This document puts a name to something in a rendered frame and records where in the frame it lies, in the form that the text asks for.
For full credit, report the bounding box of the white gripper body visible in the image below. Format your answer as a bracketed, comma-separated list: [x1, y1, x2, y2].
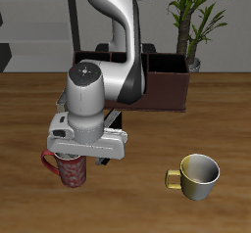
[46, 127, 128, 161]

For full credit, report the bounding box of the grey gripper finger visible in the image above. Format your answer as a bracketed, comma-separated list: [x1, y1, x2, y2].
[95, 156, 111, 166]

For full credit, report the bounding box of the red patterned mug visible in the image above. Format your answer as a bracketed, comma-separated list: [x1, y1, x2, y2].
[40, 149, 88, 189]

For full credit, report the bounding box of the yellow and white mug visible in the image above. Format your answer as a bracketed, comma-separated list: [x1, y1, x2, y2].
[164, 153, 222, 202]

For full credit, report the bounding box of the black block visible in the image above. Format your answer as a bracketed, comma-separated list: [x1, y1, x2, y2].
[0, 42, 13, 73]

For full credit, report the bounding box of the green pot plant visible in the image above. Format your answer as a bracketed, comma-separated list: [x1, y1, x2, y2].
[167, 0, 232, 74]

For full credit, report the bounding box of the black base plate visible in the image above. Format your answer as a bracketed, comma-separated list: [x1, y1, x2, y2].
[95, 42, 158, 55]

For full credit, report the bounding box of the black vertical post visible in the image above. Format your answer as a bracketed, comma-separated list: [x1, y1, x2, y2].
[66, 0, 81, 53]

